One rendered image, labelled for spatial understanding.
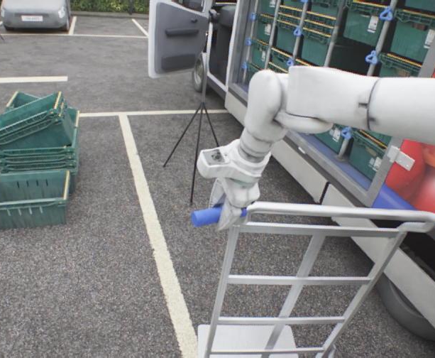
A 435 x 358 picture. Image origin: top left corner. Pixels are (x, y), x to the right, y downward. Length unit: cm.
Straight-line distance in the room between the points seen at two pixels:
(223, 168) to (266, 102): 15
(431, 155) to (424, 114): 152
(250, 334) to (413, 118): 174
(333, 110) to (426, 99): 10
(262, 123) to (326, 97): 12
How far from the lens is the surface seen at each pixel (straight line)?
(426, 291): 206
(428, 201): 191
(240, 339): 194
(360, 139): 240
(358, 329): 225
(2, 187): 289
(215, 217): 70
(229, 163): 53
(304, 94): 41
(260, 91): 46
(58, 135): 264
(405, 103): 36
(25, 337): 204
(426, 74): 191
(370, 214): 88
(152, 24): 436
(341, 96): 38
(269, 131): 48
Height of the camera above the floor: 167
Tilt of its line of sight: 33 degrees down
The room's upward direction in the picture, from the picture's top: 9 degrees clockwise
